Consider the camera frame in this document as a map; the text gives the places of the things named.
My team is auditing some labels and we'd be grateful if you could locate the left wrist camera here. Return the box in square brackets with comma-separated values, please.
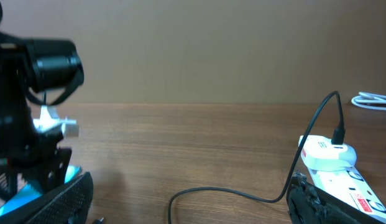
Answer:
[33, 106, 79, 138]

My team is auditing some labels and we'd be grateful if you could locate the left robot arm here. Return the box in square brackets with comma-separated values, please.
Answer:
[0, 31, 85, 202]

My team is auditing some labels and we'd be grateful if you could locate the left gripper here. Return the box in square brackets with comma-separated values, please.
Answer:
[0, 124, 72, 202]

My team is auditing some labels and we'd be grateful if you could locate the white power strip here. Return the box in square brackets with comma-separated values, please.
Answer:
[307, 166, 386, 223]

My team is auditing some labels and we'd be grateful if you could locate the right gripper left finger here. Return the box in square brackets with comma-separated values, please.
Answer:
[0, 172, 94, 224]

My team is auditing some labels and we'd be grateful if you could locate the black USB charging cable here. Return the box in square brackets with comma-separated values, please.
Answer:
[92, 90, 347, 224]

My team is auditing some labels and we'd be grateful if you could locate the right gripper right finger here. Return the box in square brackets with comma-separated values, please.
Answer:
[286, 172, 384, 224]

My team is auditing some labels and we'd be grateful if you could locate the Samsung Galaxy smartphone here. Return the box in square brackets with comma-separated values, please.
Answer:
[0, 165, 82, 217]

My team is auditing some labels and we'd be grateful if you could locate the white USB charger plug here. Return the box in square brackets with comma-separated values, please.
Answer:
[300, 135, 357, 172]

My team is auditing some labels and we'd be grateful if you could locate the white coiled cable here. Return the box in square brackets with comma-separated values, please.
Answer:
[351, 91, 386, 112]

